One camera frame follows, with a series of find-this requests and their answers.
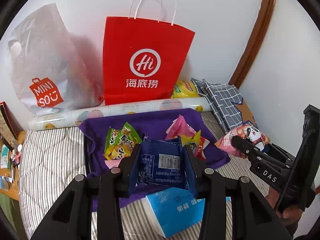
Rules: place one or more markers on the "yellow snack packet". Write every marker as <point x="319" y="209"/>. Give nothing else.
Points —
<point x="118" y="152"/>
<point x="184" y="89"/>

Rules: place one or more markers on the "wooden nightstand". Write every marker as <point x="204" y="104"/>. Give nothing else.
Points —
<point x="12" y="188"/>

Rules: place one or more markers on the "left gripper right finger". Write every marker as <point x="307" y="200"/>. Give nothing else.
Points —
<point x="252" y="215"/>

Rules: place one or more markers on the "white patterned paper roll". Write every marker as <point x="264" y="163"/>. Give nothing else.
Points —
<point x="76" y="117"/>

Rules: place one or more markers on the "brown wooden door frame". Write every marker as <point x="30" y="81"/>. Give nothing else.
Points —
<point x="254" y="42"/>

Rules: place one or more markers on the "pink panda snack bag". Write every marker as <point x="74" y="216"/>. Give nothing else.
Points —
<point x="246" y="132"/>

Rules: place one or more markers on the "yellow snack packet behind roll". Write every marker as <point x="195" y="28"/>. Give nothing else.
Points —
<point x="184" y="89"/>

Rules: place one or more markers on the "red Haidilao paper bag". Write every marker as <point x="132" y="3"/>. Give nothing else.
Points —
<point x="142" y="58"/>

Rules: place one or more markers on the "white Miniso plastic bag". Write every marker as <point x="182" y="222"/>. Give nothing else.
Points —
<point x="47" y="73"/>

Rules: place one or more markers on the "green snack packet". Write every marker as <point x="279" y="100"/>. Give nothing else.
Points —
<point x="127" y="135"/>

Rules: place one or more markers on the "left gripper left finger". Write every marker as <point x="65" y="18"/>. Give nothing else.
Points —
<point x="70" y="217"/>

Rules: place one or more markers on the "striped mattress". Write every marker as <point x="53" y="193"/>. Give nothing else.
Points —
<point x="52" y="158"/>

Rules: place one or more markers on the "pink yellow snack bag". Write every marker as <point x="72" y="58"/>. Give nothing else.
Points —
<point x="188" y="135"/>

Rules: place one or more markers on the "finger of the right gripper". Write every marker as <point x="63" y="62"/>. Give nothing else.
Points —
<point x="250" y="150"/>
<point x="278" y="153"/>

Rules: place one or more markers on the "pink candy-shaped packet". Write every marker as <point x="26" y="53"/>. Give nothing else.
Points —
<point x="112" y="163"/>

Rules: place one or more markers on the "dark blue snack packet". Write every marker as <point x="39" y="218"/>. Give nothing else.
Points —
<point x="161" y="163"/>

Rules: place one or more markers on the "red small snack packet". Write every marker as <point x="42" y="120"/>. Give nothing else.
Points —
<point x="199" y="150"/>

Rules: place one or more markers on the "grey plaid folded cloth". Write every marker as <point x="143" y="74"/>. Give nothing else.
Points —
<point x="227" y="104"/>

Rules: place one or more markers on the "purple towel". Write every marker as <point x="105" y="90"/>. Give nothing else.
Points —
<point x="154" y="124"/>

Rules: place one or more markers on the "framed picture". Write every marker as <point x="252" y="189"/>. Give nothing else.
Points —
<point x="8" y="133"/>

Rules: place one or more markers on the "blue tissue pack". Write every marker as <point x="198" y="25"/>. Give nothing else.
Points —
<point x="172" y="211"/>

